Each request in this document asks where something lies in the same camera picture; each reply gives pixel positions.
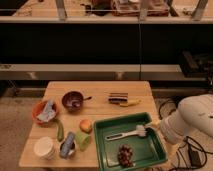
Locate dark purple grape bunch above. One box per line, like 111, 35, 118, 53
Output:
117, 144, 133, 167

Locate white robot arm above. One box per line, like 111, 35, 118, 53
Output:
160, 94, 213, 144

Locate brown striped block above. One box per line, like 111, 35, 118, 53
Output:
108, 93, 128, 103

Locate yellow banana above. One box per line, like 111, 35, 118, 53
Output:
119, 100, 141, 107

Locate dark brown bowl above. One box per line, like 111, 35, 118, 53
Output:
62, 91, 83, 112

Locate orange peach fruit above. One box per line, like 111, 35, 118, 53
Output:
79, 119, 92, 133

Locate white dish brush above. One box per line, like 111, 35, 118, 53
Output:
105, 125, 146, 141

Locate light green cup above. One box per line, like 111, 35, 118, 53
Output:
75, 131, 91, 151

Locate green cucumber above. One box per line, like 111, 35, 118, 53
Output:
54, 119, 64, 142

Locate crumpled white blue cloth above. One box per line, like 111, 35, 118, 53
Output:
37, 100, 56, 122

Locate small white bowl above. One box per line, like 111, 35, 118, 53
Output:
59, 142, 75, 159

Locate orange bowl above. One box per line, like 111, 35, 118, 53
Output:
31, 100, 59, 125

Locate green plastic tray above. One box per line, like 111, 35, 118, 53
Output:
94, 113, 167, 171

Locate brown crate on shelf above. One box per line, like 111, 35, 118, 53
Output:
110, 0, 170, 16

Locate black box on shelf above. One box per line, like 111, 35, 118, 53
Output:
179, 51, 213, 78

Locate black power adapter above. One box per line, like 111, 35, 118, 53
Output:
188, 149, 201, 167

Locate black cables on floor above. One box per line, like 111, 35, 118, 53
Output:
157, 97, 213, 171

